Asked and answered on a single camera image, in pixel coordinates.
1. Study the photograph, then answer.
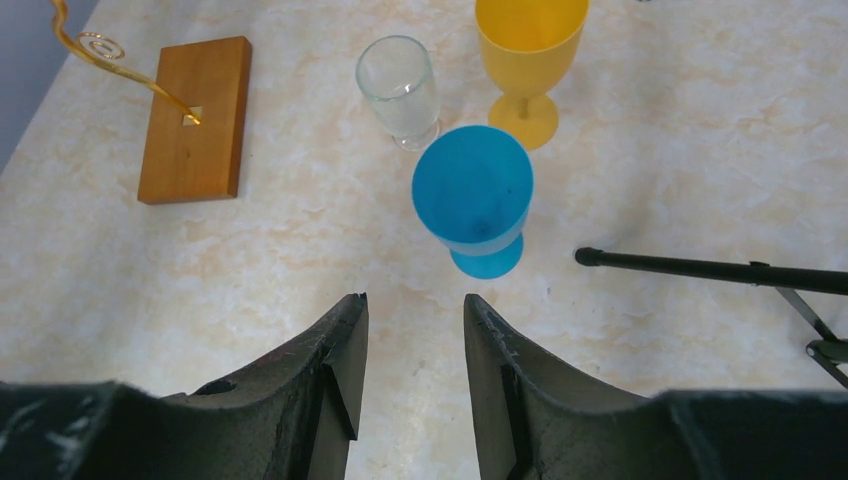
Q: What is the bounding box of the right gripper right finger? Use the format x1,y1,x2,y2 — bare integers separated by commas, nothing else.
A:
463,294,847,479

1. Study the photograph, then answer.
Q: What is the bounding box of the gold wire wine glass rack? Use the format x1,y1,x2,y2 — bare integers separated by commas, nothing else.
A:
50,0,201,125

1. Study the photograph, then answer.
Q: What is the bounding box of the blue plastic wine glass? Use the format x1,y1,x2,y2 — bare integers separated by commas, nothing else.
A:
411,125,534,280

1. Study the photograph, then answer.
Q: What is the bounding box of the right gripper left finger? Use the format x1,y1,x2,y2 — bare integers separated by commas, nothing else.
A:
1,293,369,479

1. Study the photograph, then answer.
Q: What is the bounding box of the clear wine glass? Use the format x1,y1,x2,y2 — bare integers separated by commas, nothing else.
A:
355,35,440,152

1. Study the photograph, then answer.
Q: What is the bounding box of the black perforated music stand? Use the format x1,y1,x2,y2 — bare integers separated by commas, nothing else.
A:
574,247,847,387

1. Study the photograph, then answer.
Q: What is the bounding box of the yellow plastic wine glass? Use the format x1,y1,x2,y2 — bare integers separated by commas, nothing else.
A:
474,0,590,150

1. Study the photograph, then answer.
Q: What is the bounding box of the wooden rack base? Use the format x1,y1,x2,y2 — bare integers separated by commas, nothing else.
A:
137,36,252,205

